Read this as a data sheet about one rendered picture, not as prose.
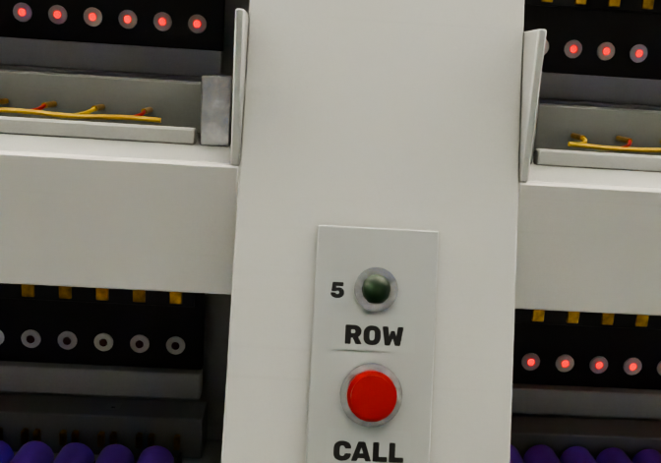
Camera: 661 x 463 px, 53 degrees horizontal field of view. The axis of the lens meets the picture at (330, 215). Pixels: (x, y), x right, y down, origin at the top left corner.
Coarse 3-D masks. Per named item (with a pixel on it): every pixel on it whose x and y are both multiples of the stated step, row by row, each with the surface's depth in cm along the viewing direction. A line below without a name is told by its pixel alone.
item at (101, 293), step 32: (0, 288) 37; (32, 288) 37; (64, 288) 37; (96, 288) 37; (0, 320) 38; (32, 320) 38; (64, 320) 38; (96, 320) 38; (128, 320) 38; (160, 320) 38; (192, 320) 38; (0, 352) 38; (32, 352) 38; (64, 352) 38; (96, 352) 39; (128, 352) 39; (160, 352) 39; (192, 352) 39
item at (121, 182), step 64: (0, 0) 39; (64, 0) 39; (128, 0) 40; (192, 0) 40; (0, 64) 40; (64, 64) 40; (128, 64) 40; (192, 64) 40; (0, 128) 26; (64, 128) 27; (128, 128) 27; (192, 128) 27; (0, 192) 22; (64, 192) 22; (128, 192) 22; (192, 192) 22; (0, 256) 22; (64, 256) 23; (128, 256) 23; (192, 256) 23
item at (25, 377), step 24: (0, 384) 38; (24, 384) 38; (48, 384) 38; (72, 384) 38; (96, 384) 38; (120, 384) 38; (144, 384) 38; (168, 384) 38; (192, 384) 39; (96, 456) 37; (216, 456) 37
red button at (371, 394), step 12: (372, 372) 21; (360, 384) 21; (372, 384) 21; (384, 384) 21; (348, 396) 21; (360, 396) 21; (372, 396) 21; (384, 396) 21; (396, 396) 21; (360, 408) 21; (372, 408) 21; (384, 408) 21; (372, 420) 21
